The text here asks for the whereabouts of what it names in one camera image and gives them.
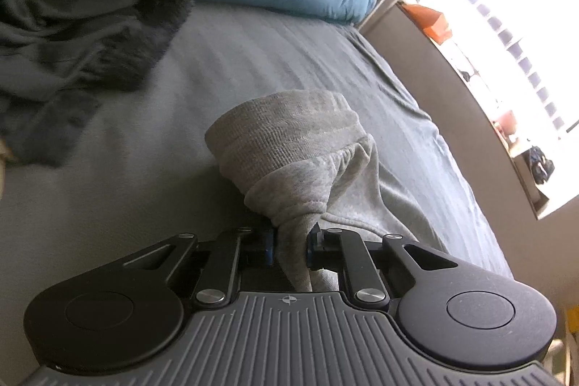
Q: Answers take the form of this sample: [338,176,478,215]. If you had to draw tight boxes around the grey sweatpants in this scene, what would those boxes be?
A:
[204,90,453,293]

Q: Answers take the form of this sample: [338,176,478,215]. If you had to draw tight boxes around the grey bed blanket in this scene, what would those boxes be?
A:
[0,1,516,369]

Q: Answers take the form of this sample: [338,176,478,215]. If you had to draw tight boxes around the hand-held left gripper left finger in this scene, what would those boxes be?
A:
[123,227,276,309]

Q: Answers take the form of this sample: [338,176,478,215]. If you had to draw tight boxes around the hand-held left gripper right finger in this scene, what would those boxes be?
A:
[307,223,457,310]

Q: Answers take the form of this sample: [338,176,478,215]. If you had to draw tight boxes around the pink pot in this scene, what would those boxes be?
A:
[494,110,517,143]

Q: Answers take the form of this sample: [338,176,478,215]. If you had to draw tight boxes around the box of dark things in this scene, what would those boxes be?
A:
[513,145,557,212]

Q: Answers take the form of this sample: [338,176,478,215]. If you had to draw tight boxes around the black garment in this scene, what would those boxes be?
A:
[0,0,210,167]

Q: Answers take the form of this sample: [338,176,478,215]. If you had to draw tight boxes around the orange bag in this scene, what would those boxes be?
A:
[402,1,453,43]

